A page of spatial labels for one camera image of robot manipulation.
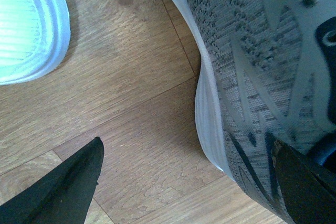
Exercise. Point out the light blue slipper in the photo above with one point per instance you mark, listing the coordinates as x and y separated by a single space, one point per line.
35 36

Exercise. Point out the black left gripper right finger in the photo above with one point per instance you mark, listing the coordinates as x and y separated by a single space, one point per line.
308 189

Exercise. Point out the grey sneaker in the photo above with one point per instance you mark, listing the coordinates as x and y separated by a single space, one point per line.
267 73

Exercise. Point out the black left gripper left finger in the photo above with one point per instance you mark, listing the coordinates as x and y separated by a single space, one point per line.
64 194

